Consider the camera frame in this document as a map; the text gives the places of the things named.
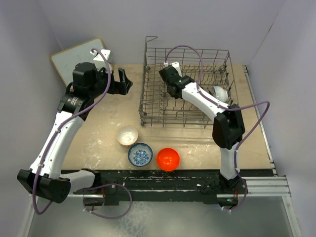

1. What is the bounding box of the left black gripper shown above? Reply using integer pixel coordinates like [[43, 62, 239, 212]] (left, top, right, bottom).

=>
[[88, 64, 132, 99]]

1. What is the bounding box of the grey wire dish rack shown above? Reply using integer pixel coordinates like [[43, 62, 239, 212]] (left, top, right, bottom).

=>
[[139, 36, 239, 129]]

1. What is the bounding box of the white ceramic bowl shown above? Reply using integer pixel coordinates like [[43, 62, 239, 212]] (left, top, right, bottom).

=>
[[211, 86, 228, 103]]

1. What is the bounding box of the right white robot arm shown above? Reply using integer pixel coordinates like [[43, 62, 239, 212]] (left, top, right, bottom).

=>
[[159, 65, 245, 193]]

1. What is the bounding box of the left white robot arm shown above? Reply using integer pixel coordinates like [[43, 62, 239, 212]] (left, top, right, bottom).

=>
[[17, 62, 133, 203]]

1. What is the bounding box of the beige white bowl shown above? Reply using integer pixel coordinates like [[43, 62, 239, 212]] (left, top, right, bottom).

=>
[[116, 126, 139, 146]]

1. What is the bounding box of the blue white patterned bowl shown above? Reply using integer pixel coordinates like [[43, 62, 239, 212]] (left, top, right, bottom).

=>
[[127, 143, 153, 167]]

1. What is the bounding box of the orange bowl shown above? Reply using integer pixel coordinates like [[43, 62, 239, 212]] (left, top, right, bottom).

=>
[[156, 148, 181, 172]]

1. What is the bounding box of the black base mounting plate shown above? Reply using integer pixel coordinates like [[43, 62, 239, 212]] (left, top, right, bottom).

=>
[[75, 169, 247, 205]]

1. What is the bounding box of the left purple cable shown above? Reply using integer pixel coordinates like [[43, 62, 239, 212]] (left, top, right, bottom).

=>
[[32, 48, 133, 219]]

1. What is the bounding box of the purple cable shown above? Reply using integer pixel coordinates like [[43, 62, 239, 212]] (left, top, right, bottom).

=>
[[164, 45, 271, 213], [32, 48, 133, 219]]

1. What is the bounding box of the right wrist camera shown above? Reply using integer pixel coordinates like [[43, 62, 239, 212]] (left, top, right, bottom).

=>
[[164, 62, 182, 76]]

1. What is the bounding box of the small whiteboard with wood frame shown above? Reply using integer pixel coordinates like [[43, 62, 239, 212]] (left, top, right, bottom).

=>
[[50, 38, 106, 86]]

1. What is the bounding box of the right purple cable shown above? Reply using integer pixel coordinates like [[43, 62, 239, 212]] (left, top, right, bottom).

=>
[[164, 45, 271, 213]]

